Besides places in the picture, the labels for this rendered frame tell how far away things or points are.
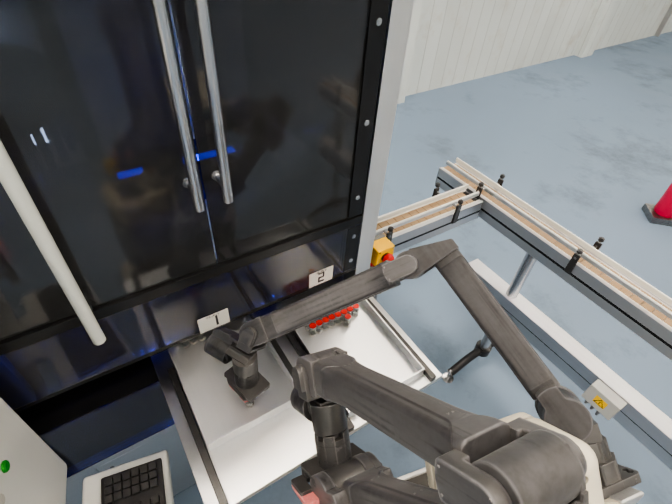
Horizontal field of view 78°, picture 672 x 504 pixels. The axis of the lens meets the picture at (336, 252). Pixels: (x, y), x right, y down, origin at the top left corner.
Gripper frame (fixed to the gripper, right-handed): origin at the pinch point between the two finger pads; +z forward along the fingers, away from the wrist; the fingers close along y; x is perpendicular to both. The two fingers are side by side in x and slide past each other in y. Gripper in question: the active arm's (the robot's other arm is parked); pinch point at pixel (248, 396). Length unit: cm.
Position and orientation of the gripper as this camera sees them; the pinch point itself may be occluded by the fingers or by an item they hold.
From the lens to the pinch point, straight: 117.1
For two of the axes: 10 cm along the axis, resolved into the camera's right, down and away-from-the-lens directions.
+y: -7.3, -5.3, 4.4
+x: -6.8, 4.6, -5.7
